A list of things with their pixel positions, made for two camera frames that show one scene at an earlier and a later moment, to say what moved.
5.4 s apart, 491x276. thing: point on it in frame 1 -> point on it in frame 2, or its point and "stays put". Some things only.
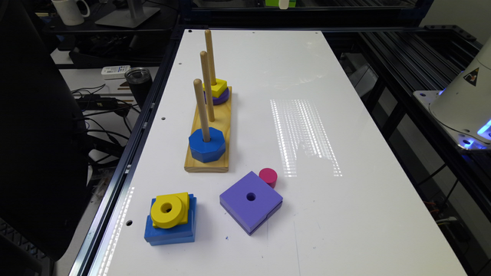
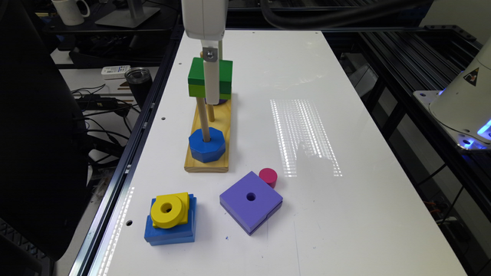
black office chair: x=44 y=162 stays put
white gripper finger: x=284 y=4 -> x=205 y=21
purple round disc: x=221 y=100 stays put
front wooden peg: x=202 y=110 stays put
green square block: x=275 y=3 -> x=196 y=78
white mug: x=72 y=11 stays put
